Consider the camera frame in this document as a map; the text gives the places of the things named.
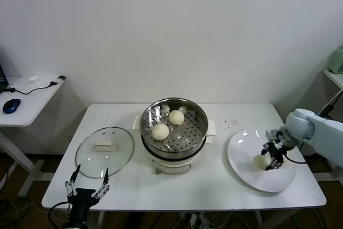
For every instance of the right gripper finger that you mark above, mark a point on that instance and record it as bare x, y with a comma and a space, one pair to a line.
274, 165
266, 148

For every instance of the white steamed baozi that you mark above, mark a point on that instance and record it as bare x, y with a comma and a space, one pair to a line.
177, 117
260, 161
160, 131

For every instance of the white plate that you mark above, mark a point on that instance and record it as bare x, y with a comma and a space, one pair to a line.
241, 154

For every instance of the white shelf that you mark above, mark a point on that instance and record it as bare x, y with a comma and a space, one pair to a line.
336, 80

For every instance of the pale green appliance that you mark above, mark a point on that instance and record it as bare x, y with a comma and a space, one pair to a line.
337, 62

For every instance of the glass pot lid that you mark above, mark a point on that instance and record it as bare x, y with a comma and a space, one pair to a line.
88, 156

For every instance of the small white object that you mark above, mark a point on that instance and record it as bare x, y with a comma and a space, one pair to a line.
34, 78

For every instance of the white side table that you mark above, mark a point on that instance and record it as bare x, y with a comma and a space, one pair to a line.
32, 105

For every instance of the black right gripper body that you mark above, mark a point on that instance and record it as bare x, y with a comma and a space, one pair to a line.
276, 154

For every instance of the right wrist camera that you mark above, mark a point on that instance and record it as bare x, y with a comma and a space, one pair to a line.
271, 133

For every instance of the steel steamer pot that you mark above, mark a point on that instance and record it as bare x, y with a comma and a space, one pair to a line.
171, 166

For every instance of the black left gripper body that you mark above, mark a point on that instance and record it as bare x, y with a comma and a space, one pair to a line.
81, 198

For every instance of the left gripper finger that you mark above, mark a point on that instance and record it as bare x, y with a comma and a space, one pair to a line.
74, 175
106, 176

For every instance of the white power strip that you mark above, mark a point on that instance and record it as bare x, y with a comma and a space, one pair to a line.
197, 219

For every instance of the dark laptop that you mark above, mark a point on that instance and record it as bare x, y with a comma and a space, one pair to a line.
2, 73

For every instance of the blue computer mouse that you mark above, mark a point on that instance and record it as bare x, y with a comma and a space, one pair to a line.
12, 105

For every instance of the steel steamer basket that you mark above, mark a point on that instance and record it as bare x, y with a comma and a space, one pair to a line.
160, 111

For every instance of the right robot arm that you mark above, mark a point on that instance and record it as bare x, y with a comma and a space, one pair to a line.
321, 129

